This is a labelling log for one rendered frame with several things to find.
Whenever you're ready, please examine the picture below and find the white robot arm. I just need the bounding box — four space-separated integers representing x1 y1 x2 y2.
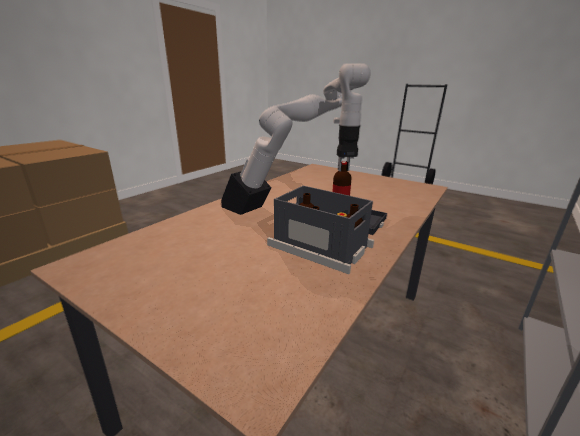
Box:
240 64 370 188

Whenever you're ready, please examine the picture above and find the dark grey divided crate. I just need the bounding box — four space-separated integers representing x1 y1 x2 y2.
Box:
274 185 373 264

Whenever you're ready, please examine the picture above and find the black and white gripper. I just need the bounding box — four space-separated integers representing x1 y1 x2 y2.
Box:
333 111 361 171

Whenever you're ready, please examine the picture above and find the brown glass bottle with red label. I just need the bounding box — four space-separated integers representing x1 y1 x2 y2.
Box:
332 161 352 196

